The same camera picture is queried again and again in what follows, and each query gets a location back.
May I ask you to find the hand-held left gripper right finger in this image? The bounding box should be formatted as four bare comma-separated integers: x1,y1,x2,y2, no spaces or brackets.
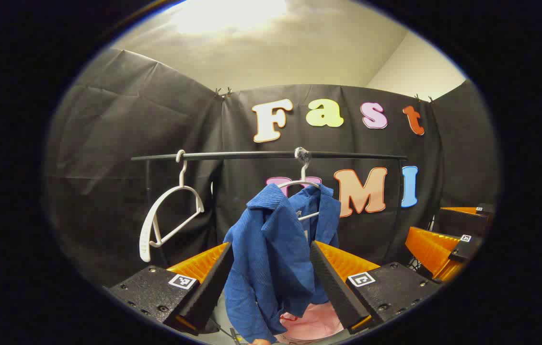
310,241,441,336

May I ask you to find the black clothes rack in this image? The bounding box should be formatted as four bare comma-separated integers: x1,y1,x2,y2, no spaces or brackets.
131,150,409,264

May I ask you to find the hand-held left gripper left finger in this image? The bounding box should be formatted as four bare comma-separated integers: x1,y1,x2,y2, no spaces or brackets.
108,242,234,335

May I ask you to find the white hanger with clear hook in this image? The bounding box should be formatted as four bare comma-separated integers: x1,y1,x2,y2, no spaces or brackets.
276,147,322,222

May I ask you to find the pink laundry hamper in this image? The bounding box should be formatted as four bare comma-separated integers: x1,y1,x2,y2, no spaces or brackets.
278,302,346,344

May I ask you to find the blue corduroy shirt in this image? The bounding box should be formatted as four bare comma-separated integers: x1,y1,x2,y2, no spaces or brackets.
223,183,342,345

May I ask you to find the white empty clothes hanger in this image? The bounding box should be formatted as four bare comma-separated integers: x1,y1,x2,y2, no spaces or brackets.
139,149,205,263

